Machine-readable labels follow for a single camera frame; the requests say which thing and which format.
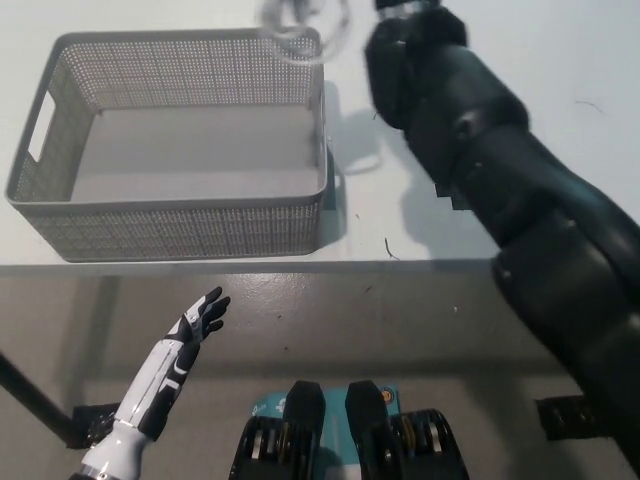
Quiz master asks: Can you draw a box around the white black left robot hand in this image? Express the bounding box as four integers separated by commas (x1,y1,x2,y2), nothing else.
113,286,233,444

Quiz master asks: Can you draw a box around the white power strip with cord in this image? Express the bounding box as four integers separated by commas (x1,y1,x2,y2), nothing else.
258,0,352,67

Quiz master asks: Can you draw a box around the grey perforated plastic basket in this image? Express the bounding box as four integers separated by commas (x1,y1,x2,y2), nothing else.
4,27,334,265

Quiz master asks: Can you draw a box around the black metal table leg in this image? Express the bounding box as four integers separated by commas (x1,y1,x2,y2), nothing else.
0,352,81,446

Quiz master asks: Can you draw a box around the black teal robot torso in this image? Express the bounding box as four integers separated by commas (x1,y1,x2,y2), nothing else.
229,379,471,480

